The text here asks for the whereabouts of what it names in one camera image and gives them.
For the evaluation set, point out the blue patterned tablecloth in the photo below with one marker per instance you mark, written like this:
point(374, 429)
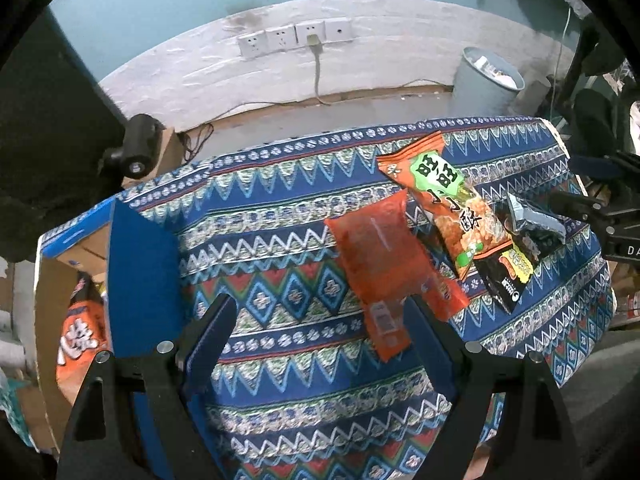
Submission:
point(300, 240)

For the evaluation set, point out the orange white-lettered chip packet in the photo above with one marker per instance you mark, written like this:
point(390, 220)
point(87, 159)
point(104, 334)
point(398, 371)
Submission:
point(80, 340)

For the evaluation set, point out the black camera device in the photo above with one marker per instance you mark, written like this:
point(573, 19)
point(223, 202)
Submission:
point(140, 140)

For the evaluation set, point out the white wall socket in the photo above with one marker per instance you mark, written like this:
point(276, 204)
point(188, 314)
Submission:
point(338, 29)
point(281, 39)
point(310, 30)
point(252, 44)

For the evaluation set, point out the black snack packet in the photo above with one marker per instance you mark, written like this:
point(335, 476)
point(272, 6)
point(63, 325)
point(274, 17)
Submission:
point(505, 275)

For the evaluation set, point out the white paper waste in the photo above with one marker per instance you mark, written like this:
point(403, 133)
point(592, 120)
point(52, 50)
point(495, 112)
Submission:
point(500, 75)

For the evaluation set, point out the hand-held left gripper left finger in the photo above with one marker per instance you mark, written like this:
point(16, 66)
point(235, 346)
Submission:
point(210, 345)

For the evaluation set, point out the orange green-label cracker packet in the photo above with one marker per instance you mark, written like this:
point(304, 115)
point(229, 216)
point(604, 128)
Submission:
point(440, 200)

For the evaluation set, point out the blue cardboard box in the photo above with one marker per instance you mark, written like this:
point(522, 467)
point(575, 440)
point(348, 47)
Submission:
point(145, 270)

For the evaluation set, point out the silver snack packet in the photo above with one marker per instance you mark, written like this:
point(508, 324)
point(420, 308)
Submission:
point(530, 220)

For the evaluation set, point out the grey trash bin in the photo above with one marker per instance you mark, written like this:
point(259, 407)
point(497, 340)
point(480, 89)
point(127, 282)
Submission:
point(475, 92)

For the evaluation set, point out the dark curtain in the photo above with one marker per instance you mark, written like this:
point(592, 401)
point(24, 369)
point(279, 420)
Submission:
point(45, 135)

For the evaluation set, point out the red translucent snack packet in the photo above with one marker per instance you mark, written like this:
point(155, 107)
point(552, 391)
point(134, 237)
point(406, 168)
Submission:
point(375, 260)

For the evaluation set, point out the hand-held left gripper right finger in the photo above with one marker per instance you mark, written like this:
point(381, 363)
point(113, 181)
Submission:
point(432, 347)

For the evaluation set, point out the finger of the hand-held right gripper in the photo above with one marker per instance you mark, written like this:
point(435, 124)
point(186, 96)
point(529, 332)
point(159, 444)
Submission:
point(595, 166)
point(575, 201)

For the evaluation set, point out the black chair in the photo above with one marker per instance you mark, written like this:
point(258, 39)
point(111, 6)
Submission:
point(595, 120)

